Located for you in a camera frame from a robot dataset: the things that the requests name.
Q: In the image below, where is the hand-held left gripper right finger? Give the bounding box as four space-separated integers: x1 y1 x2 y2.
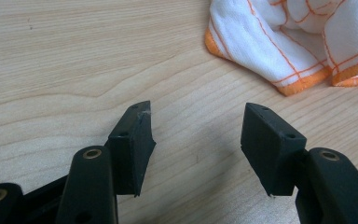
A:
240 102 358 224

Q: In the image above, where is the white cloth with orange checks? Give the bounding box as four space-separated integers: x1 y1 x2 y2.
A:
203 0 358 97

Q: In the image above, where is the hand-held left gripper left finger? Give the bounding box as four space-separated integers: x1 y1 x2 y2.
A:
55 100 157 224

